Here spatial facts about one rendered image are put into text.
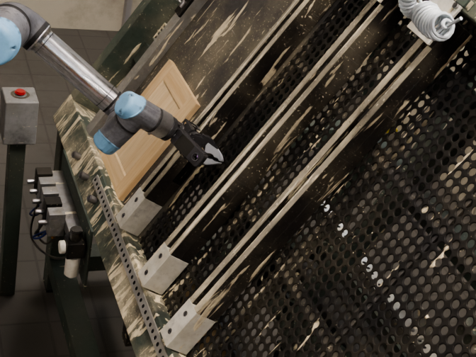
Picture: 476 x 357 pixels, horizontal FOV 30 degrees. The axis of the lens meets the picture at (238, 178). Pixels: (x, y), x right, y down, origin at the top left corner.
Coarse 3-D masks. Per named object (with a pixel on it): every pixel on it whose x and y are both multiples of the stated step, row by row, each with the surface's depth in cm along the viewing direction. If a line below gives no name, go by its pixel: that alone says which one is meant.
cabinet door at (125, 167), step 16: (160, 80) 298; (176, 80) 290; (144, 96) 301; (160, 96) 294; (176, 96) 286; (192, 96) 279; (176, 112) 283; (192, 112) 277; (128, 144) 296; (144, 144) 289; (160, 144) 281; (112, 160) 299; (128, 160) 292; (144, 160) 284; (112, 176) 295; (128, 176) 287; (128, 192) 286
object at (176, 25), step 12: (204, 0) 301; (192, 12) 302; (168, 24) 306; (180, 24) 303; (168, 36) 304; (156, 48) 305; (168, 48) 306; (144, 60) 307; (156, 60) 307; (132, 72) 310; (144, 72) 308; (120, 84) 313; (132, 84) 310; (96, 120) 314
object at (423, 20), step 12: (420, 0) 194; (456, 0) 176; (468, 0) 174; (420, 12) 190; (432, 12) 188; (444, 12) 187; (420, 24) 190; (432, 24) 186; (444, 24) 185; (432, 36) 187; (444, 36) 187
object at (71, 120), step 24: (72, 120) 326; (72, 144) 318; (72, 168) 311; (96, 168) 298; (96, 216) 285; (96, 240) 279; (120, 264) 263; (120, 288) 258; (144, 288) 250; (120, 312) 253; (144, 336) 240
